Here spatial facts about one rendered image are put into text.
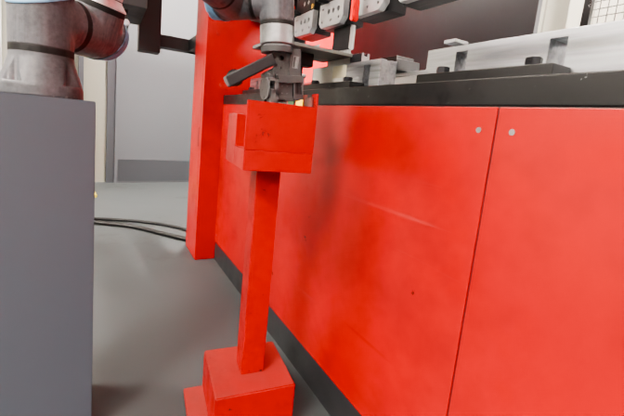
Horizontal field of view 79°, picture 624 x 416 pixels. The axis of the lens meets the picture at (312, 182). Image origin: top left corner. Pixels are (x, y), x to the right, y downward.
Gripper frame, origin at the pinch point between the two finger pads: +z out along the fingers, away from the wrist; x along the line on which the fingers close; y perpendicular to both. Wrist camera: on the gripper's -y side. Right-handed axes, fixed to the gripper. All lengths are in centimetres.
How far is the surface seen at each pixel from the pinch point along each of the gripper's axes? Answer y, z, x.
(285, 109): 2.5, -6.5, -4.9
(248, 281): -4.4, 35.6, 2.3
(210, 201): 3, 42, 116
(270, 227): 1.3, 22.3, 2.2
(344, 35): 35, -31, 31
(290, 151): 3.7, 2.8, -4.9
